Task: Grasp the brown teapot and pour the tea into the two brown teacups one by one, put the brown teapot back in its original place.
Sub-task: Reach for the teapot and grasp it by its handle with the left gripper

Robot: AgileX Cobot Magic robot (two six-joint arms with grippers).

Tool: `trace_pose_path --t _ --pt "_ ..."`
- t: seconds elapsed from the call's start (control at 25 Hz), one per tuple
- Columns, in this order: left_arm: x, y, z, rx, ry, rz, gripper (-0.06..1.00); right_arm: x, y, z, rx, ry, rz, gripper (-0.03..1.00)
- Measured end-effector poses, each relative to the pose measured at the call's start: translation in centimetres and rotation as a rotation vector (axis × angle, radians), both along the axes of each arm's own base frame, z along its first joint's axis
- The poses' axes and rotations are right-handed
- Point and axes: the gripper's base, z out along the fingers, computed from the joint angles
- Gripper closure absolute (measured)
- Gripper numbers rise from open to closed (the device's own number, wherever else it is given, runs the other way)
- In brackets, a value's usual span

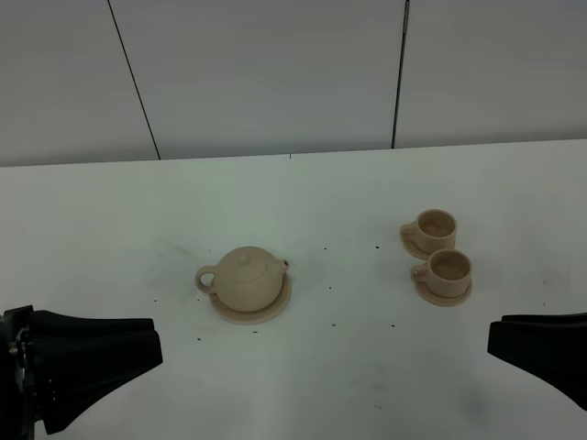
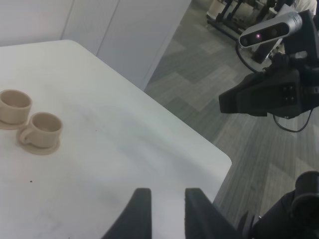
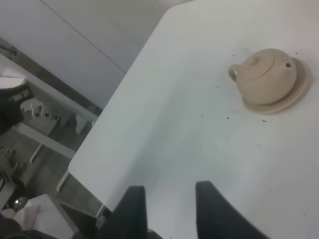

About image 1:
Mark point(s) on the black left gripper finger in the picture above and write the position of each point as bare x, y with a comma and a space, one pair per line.
72, 374
91, 330

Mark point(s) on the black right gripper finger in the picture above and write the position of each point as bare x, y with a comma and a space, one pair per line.
551, 350
574, 319

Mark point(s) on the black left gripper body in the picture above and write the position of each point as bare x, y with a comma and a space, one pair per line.
21, 393

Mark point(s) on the beige ceramic teapot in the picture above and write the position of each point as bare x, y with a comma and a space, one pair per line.
245, 280

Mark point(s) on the beige round teapot saucer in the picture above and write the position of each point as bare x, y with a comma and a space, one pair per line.
260, 316

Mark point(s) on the near beige teacup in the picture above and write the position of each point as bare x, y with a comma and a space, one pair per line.
445, 264

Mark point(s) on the beige teacup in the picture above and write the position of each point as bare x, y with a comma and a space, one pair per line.
436, 219
445, 264

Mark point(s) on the near beige cup saucer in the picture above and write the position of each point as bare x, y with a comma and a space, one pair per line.
444, 293

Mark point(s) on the far beige teacup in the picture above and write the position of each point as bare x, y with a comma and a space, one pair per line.
436, 219

